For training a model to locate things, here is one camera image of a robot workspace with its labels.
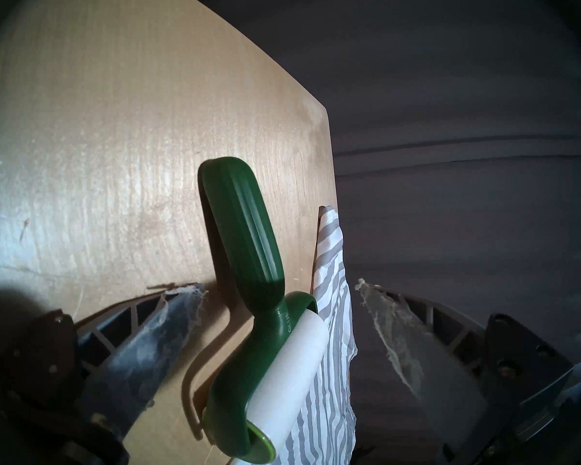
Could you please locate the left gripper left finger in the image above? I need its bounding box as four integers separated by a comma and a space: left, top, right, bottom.
0, 282, 209, 465

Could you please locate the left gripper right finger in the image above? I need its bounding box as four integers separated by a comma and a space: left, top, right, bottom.
356, 278, 574, 465

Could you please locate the grey white striped t-shirt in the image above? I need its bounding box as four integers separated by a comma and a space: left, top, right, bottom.
276, 206, 359, 465

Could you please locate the green handled white lint roller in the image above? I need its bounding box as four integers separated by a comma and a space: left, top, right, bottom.
197, 156, 331, 465

